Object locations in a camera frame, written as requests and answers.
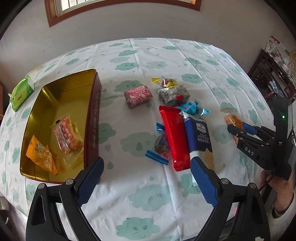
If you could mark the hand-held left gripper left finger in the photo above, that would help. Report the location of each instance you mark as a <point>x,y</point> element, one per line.
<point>91,180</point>

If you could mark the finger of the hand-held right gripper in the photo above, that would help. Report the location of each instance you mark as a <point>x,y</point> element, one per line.
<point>240,135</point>
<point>251,129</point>

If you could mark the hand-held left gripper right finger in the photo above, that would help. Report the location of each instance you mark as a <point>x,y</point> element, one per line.
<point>203,180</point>

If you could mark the clear packet of orange snacks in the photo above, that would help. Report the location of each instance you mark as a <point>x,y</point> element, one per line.
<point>232,119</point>

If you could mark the light blue candy packet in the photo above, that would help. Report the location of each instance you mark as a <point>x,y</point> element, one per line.
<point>192,107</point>

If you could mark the maroon and gold tin box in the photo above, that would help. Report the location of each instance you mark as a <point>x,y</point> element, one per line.
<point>57,92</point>

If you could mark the person's right forearm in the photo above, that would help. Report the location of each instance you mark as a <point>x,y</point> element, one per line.
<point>283,226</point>

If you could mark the person's right hand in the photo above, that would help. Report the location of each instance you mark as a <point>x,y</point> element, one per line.
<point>281,194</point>

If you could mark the dark blue cracker packet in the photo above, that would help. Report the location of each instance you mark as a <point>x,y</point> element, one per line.
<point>197,134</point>

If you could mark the orange snack packet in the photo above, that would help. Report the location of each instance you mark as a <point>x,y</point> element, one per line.
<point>50,162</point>
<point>35,148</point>

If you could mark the pale blue rolled object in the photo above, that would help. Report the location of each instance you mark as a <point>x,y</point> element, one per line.
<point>274,86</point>

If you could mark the clear packet of pink candies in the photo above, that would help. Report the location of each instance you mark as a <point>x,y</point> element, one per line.
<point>67,136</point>

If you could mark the long red snack packet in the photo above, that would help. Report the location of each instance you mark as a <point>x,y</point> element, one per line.
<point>173,134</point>

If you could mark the blue clear candy packet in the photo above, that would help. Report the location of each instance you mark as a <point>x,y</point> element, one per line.
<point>159,144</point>

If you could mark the dark wooden chair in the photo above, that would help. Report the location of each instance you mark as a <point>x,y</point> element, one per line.
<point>266,69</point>

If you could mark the grey block with red label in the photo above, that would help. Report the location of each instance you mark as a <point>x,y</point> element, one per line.
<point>172,95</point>

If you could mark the newspaper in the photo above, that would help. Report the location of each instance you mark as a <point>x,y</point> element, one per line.
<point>276,49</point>

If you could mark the yellow-ended small candy packet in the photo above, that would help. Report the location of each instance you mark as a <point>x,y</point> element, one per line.
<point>167,82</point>

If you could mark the pink patterned wrapped snack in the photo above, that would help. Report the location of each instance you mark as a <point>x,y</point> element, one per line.
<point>138,96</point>

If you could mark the green tissue pack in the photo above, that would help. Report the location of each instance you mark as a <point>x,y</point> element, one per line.
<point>22,93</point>

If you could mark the cloud print tablecloth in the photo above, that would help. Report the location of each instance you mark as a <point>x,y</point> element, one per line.
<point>138,58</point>

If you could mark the wooden framed window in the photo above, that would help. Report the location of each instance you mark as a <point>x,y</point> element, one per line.
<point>53,14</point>

